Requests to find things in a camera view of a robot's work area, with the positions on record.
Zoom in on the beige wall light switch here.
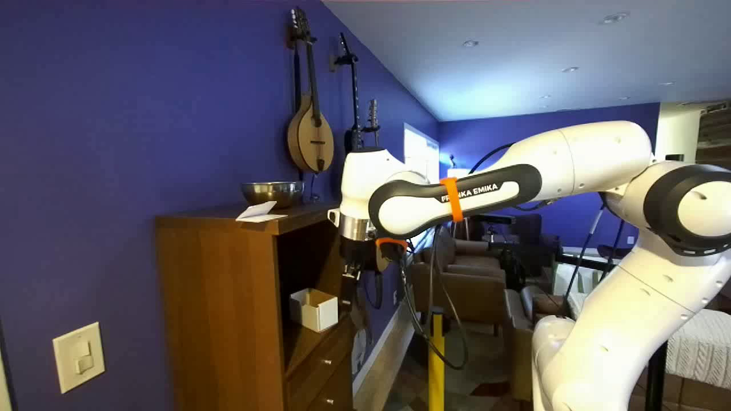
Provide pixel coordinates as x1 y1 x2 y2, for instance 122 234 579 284
52 322 106 395

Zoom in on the white paper sheet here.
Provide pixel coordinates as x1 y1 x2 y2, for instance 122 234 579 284
239 201 284 224

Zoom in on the wooden mandolin on wall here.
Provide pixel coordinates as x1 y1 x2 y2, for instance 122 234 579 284
288 6 335 174

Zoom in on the yellow pole stand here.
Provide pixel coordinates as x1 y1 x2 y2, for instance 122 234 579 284
428 312 446 411

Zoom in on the dark wooden shelf cabinet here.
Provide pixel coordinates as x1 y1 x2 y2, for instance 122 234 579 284
155 207 352 411

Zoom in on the white knitted blanket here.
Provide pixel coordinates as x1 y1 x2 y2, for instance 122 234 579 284
665 307 731 388

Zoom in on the brown armchair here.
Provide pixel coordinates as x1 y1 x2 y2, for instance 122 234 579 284
407 233 506 327

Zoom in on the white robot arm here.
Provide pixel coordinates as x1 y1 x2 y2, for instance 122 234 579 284
330 120 731 411

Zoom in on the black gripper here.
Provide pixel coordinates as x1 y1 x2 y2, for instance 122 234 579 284
341 236 397 274

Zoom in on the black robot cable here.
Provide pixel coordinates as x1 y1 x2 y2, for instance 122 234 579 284
395 258 474 371

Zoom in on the black wall instrument hanger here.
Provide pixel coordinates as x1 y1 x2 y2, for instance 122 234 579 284
331 34 381 152

